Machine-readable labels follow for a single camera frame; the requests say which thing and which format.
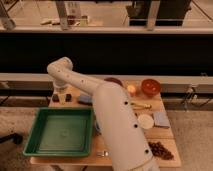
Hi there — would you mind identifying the blue grey sponge block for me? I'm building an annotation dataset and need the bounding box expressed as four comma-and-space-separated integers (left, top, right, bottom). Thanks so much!
153, 111, 170, 128

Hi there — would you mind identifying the green plastic tray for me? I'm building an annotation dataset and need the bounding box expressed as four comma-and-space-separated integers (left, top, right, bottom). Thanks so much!
23, 108, 93, 157

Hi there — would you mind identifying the blue sponge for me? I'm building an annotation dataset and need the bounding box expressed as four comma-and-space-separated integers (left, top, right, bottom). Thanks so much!
77, 94, 92, 105

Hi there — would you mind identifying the brown grape bunch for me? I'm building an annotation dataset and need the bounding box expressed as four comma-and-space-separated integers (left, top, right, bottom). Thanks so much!
149, 142, 174, 160

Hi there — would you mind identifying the black floor object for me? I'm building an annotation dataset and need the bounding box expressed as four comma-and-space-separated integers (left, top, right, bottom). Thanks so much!
0, 133, 23, 144

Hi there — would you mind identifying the orange round fruit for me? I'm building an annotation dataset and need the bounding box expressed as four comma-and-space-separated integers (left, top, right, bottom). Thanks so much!
127, 85, 137, 96

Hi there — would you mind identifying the purple bowl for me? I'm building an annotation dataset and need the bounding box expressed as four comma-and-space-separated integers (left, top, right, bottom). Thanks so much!
104, 77, 123, 87

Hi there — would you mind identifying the silver fork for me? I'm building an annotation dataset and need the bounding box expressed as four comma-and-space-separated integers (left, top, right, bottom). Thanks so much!
97, 151, 109, 157

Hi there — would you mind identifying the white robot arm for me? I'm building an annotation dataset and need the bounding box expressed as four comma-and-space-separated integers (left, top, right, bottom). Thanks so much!
47, 57, 160, 171

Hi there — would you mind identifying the red bowl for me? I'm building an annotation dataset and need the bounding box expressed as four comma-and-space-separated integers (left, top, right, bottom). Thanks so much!
141, 79, 161, 98

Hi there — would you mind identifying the black eraser block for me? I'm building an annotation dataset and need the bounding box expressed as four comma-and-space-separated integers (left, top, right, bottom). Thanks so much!
52, 94, 72, 102

